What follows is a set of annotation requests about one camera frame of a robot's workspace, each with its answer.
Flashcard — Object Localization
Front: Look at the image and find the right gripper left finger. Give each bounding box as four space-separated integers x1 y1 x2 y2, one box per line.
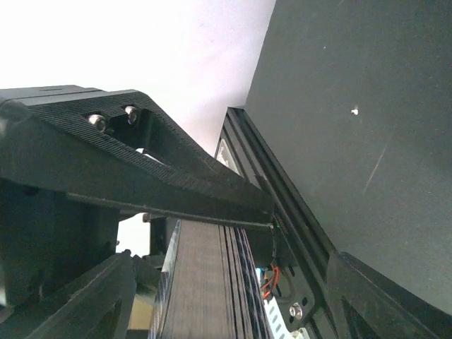
23 252 136 338

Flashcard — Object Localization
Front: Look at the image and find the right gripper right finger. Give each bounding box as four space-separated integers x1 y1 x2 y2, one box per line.
327 252 451 338

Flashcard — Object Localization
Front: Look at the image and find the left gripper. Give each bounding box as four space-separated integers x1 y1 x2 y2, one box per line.
1 85 274 307

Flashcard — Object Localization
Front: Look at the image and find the blue playing card deck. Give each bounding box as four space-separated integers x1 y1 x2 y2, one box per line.
148 219 272 339

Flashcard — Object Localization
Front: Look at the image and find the black aluminium rail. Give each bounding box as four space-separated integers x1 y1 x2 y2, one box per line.
215 107 338 338

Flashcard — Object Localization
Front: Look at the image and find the white slotted cable duct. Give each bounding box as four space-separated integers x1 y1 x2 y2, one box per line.
263 297 309 339

